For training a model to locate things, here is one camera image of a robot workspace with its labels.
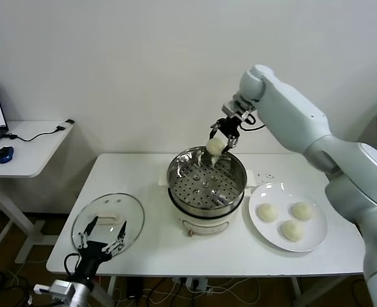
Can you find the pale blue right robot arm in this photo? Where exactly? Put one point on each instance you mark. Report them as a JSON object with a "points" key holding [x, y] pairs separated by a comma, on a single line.
{"points": [[303, 121]]}

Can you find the black power brick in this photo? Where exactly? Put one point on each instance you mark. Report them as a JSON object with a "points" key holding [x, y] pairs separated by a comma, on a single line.
{"points": [[134, 288]]}

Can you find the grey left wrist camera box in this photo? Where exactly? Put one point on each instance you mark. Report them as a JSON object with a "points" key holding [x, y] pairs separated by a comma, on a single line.
{"points": [[60, 289]]}

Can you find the stainless steel steamer basket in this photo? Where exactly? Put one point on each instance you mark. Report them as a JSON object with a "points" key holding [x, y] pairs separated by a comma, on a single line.
{"points": [[204, 188]]}

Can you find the white side desk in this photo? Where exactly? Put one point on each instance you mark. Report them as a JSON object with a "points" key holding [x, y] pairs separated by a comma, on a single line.
{"points": [[32, 150]]}

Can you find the white round plate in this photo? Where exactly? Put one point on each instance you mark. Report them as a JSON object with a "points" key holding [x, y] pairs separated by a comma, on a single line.
{"points": [[271, 236]]}

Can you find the white steamed baozi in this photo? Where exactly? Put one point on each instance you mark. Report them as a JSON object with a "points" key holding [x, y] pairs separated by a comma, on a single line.
{"points": [[267, 212], [291, 231], [216, 146], [302, 211]]}

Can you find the white power strip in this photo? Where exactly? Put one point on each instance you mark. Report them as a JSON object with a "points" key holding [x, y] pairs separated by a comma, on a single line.
{"points": [[196, 283]]}

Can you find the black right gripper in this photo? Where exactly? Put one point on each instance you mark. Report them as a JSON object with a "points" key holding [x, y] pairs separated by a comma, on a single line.
{"points": [[229, 126]]}

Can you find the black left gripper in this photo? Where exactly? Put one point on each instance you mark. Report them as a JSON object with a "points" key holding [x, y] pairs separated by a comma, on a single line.
{"points": [[94, 252]]}

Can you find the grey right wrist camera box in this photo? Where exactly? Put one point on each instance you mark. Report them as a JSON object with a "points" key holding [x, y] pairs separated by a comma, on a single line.
{"points": [[232, 108]]}

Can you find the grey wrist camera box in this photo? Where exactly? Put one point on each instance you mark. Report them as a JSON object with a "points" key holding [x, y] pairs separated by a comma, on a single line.
{"points": [[232, 108], [60, 289]]}

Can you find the white electric cooker base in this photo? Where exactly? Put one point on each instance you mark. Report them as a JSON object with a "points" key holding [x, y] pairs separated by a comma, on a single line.
{"points": [[204, 222]]}

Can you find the blue computer mouse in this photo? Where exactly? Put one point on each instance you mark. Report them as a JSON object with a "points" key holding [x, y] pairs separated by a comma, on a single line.
{"points": [[4, 155]]}

